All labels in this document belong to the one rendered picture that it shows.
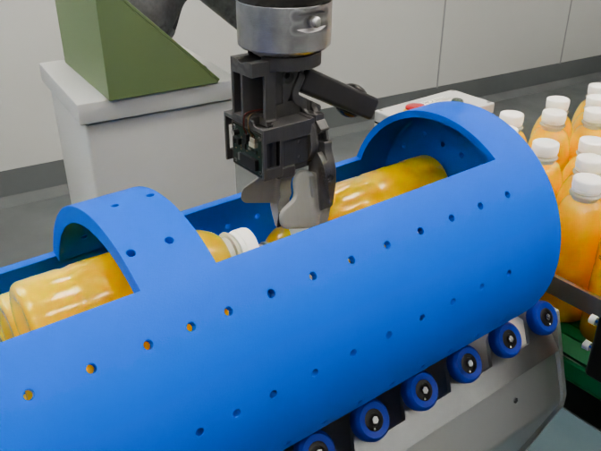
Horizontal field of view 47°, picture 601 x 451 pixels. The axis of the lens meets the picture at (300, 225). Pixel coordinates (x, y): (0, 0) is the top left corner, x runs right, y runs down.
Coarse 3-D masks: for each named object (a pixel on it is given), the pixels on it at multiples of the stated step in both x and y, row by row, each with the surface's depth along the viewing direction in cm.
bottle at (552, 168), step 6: (540, 162) 102; (546, 162) 101; (552, 162) 102; (546, 168) 101; (552, 168) 101; (558, 168) 102; (552, 174) 101; (558, 174) 102; (552, 180) 101; (558, 180) 102; (552, 186) 102; (558, 186) 102
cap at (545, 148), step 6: (540, 138) 103; (546, 138) 103; (534, 144) 101; (540, 144) 101; (546, 144) 101; (552, 144) 101; (558, 144) 101; (534, 150) 102; (540, 150) 101; (546, 150) 100; (552, 150) 100; (558, 150) 101; (540, 156) 101; (546, 156) 101; (552, 156) 101
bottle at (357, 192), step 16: (416, 160) 85; (432, 160) 85; (368, 176) 80; (384, 176) 81; (400, 176) 81; (416, 176) 82; (432, 176) 83; (336, 192) 77; (352, 192) 77; (368, 192) 78; (384, 192) 79; (400, 192) 80; (336, 208) 76; (352, 208) 77
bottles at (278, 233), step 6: (276, 228) 82; (282, 228) 82; (270, 234) 82; (276, 234) 81; (282, 234) 81; (288, 234) 81; (270, 240) 82; (276, 240) 81; (0, 330) 64; (0, 336) 64; (0, 342) 66; (24, 396) 65; (30, 396) 60
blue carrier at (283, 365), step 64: (384, 128) 85; (448, 128) 83; (512, 128) 76; (128, 192) 60; (448, 192) 67; (512, 192) 71; (64, 256) 68; (128, 256) 52; (192, 256) 53; (256, 256) 55; (320, 256) 58; (384, 256) 61; (448, 256) 65; (512, 256) 70; (64, 320) 47; (128, 320) 49; (192, 320) 51; (256, 320) 54; (320, 320) 57; (384, 320) 61; (448, 320) 67; (0, 384) 44; (64, 384) 46; (128, 384) 48; (192, 384) 50; (256, 384) 54; (320, 384) 58; (384, 384) 66; (0, 448) 43; (64, 448) 45; (128, 448) 48; (192, 448) 51; (256, 448) 57
